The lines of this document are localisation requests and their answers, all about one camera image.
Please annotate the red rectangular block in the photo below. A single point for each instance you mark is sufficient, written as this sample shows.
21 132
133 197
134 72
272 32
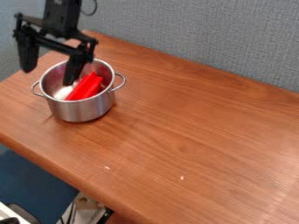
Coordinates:
86 88

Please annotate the white object at corner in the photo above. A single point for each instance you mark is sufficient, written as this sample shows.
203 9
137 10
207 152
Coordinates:
9 217

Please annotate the metal table leg bracket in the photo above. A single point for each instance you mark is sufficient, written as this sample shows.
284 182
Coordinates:
84 211

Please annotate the stainless steel pot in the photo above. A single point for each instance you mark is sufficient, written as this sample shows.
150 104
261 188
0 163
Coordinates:
86 109

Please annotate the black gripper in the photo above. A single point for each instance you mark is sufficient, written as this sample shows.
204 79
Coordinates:
58 22

